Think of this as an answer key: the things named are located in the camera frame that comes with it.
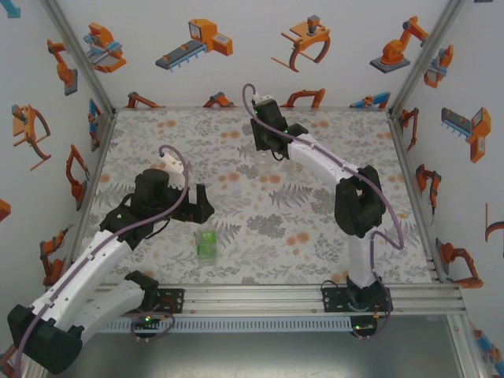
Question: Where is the floral patterned table cover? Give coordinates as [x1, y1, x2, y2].
[76, 109, 439, 287]

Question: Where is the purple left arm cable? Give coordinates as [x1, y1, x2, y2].
[14, 144, 193, 378]

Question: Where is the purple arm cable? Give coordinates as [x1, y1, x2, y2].
[14, 144, 193, 378]
[242, 82, 405, 284]

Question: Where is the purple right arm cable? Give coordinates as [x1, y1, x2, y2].
[242, 82, 405, 284]

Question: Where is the aluminium side rail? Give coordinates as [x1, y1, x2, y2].
[387, 109, 448, 284]
[43, 109, 118, 292]

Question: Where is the thin aluminium rail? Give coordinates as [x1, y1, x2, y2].
[113, 104, 391, 113]

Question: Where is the wide aluminium base rail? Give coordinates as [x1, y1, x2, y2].
[43, 283, 468, 317]

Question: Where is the white slotted cable duct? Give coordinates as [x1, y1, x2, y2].
[96, 316, 354, 335]

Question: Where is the aluminium frame post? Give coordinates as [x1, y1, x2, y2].
[387, 0, 468, 117]
[39, 0, 118, 119]
[447, 313, 493, 378]

